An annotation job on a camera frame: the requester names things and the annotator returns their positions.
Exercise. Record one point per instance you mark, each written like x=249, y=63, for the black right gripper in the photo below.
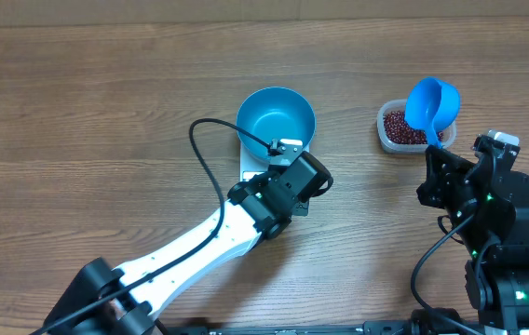
x=443, y=181

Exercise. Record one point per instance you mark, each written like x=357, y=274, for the blue plastic scoop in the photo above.
x=432, y=106

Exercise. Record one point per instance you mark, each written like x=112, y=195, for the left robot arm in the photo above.
x=129, y=298

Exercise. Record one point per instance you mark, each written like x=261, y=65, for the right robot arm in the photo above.
x=487, y=203

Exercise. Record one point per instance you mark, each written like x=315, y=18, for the teal plastic bowl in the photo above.
x=278, y=113

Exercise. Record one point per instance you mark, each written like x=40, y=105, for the white digital kitchen scale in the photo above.
x=251, y=165

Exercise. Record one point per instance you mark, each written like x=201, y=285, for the clear plastic container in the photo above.
x=389, y=146

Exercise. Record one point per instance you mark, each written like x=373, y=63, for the red beans in container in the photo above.
x=398, y=131

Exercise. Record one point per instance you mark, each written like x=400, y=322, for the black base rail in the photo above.
x=383, y=327

